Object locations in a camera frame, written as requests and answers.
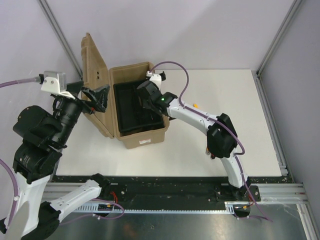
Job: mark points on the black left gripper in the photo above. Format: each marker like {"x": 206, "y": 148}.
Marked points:
{"x": 88, "y": 106}

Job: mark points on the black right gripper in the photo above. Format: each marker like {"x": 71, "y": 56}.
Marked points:
{"x": 146, "y": 104}

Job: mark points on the tan plastic toolbox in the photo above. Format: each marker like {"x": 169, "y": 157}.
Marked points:
{"x": 97, "y": 74}

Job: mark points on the black toolbox tray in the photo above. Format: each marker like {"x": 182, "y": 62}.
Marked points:
{"x": 131, "y": 116}

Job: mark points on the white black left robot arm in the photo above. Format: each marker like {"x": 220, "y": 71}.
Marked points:
{"x": 44, "y": 136}

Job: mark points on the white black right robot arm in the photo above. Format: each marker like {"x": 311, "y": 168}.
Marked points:
{"x": 221, "y": 137}

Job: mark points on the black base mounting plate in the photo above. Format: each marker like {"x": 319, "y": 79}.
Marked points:
{"x": 177, "y": 193}

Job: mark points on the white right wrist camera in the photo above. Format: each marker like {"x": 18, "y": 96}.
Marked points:
{"x": 154, "y": 78}

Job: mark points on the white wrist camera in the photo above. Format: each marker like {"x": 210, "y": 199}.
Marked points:
{"x": 154, "y": 78}
{"x": 55, "y": 83}

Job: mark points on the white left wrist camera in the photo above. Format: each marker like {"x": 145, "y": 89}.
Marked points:
{"x": 55, "y": 83}

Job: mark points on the left aluminium frame post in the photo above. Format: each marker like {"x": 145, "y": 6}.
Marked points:
{"x": 49, "y": 15}

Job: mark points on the aluminium frame post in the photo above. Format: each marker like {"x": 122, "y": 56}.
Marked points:
{"x": 280, "y": 34}
{"x": 49, "y": 15}

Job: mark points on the grey slotted cable duct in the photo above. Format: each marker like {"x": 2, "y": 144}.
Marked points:
{"x": 106, "y": 208}

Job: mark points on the right aluminium frame post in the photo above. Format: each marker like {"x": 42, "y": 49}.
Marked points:
{"x": 280, "y": 34}

